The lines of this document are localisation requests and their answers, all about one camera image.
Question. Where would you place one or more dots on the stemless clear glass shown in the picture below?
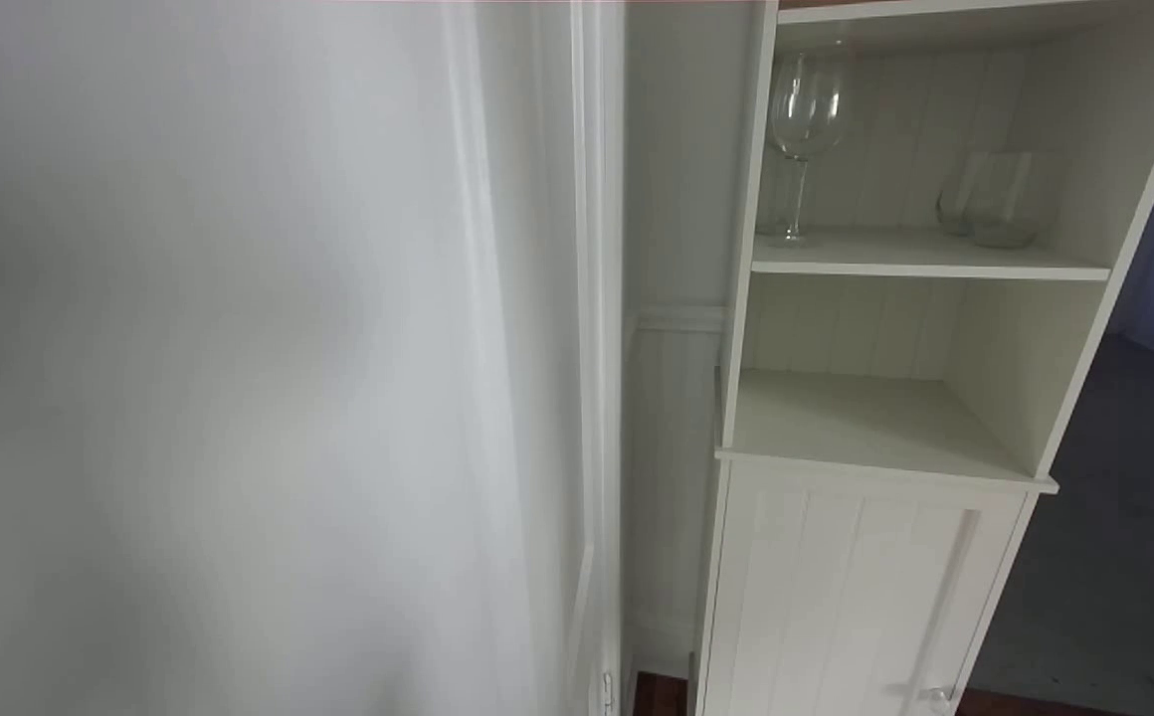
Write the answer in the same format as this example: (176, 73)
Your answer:
(983, 200)

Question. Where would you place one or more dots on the clear wine glass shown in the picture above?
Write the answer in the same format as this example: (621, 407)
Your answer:
(807, 115)

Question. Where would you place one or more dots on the white shelf cabinet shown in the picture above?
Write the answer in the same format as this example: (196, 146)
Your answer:
(881, 343)

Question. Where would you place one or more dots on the white door handle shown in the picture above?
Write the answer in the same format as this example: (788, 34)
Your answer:
(933, 687)

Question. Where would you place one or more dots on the white cabinet door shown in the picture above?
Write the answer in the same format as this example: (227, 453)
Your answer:
(826, 581)

